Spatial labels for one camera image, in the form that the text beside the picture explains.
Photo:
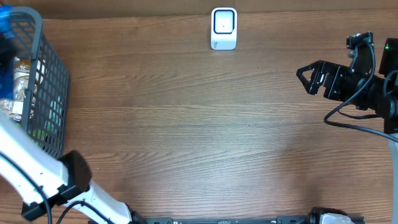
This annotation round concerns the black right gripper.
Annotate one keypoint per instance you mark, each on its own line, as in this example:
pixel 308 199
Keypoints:
pixel 335 72

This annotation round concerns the beige brown snack bag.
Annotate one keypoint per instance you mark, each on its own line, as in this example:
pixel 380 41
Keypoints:
pixel 13 108

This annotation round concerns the blue cookie packet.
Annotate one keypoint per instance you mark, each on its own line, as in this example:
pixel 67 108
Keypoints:
pixel 8 53

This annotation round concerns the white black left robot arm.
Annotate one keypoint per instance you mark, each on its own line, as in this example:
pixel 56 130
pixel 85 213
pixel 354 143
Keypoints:
pixel 43 181

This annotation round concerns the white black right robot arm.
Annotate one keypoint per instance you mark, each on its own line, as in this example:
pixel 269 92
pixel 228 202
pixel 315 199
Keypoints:
pixel 364 86

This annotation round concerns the white barcode scanner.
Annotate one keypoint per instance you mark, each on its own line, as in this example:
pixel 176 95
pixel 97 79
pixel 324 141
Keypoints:
pixel 224 28

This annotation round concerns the grey plastic mesh basket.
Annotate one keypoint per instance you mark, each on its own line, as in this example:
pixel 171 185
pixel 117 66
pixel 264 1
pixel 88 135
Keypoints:
pixel 44 115

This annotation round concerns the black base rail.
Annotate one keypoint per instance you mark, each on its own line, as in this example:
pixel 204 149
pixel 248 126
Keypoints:
pixel 296 219

